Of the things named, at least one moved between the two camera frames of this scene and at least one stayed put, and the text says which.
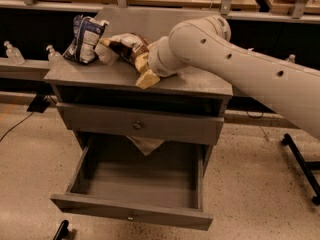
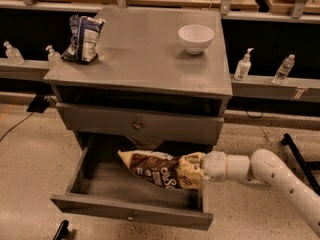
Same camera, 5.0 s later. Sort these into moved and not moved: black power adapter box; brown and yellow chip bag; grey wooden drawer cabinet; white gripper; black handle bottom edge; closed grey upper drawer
Moved: white gripper; brown and yellow chip bag
Not moved: black power adapter box; grey wooden drawer cabinet; black handle bottom edge; closed grey upper drawer
